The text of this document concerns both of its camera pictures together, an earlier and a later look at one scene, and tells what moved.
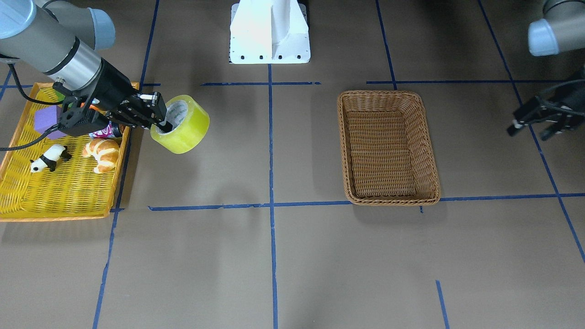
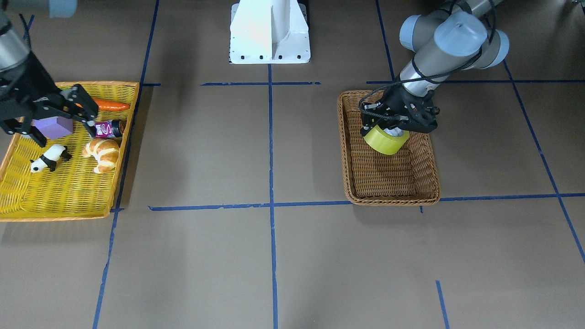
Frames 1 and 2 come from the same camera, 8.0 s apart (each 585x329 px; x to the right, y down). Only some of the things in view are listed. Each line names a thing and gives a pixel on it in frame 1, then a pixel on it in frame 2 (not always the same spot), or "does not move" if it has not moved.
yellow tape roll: [190, 120] -> [381, 141]
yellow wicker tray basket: [55, 178] does not move
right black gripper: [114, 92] -> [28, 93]
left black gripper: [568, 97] -> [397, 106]
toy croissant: [105, 151] does not move
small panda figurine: [49, 159] does not move
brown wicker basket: [388, 157] does not move
